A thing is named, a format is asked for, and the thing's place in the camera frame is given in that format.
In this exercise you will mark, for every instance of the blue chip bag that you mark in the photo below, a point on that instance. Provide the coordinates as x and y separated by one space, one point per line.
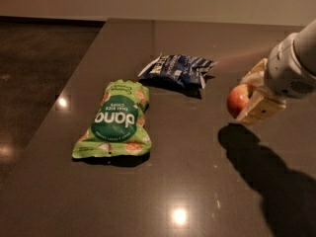
183 70

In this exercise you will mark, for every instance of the green rice chips bag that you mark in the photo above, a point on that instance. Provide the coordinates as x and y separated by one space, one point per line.
118 126

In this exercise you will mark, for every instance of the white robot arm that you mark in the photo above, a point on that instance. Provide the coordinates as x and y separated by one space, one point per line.
288 72

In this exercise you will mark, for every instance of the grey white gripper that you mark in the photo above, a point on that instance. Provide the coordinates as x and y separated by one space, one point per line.
285 70

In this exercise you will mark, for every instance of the red yellow apple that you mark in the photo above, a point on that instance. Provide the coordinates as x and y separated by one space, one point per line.
239 98

